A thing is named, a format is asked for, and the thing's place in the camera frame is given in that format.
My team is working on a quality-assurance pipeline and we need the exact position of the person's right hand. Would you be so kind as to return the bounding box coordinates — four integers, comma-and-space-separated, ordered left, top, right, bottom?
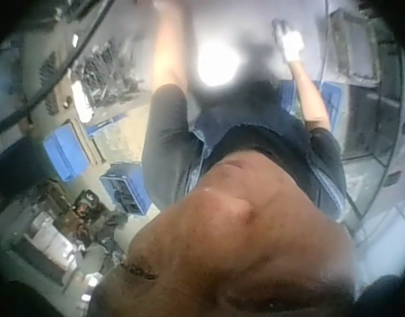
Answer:
277, 28, 305, 63

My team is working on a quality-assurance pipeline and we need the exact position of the dark metal hand tool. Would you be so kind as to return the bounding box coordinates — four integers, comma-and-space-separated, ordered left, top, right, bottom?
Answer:
270, 18, 289, 44

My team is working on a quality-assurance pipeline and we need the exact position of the blue plastic crate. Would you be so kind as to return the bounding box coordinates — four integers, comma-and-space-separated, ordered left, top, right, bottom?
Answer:
278, 81, 344, 133
42, 128, 93, 184

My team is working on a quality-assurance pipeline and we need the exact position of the grey metal shelf rack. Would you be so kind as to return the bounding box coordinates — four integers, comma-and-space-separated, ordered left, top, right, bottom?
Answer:
324, 8, 405, 166

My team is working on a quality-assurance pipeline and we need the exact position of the tray of dark metal parts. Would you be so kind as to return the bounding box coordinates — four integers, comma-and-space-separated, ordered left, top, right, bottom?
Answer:
70, 39, 147, 110

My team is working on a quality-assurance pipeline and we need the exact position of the white cloth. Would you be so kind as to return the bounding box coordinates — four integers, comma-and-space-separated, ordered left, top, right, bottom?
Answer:
70, 81, 96, 122

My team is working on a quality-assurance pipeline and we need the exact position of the blue crate with dark parts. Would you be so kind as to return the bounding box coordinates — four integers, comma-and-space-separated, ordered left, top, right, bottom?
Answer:
99, 162, 154, 219

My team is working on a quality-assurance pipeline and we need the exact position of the heap of dark clutter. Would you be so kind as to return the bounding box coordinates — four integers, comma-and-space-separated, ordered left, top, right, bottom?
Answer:
11, 180, 131, 285

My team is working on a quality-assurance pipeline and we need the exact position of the thin grey cable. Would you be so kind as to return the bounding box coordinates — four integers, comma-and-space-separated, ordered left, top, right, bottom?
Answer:
319, 0, 332, 83

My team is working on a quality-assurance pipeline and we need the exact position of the black cable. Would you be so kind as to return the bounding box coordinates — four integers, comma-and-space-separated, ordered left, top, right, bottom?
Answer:
0, 0, 116, 133

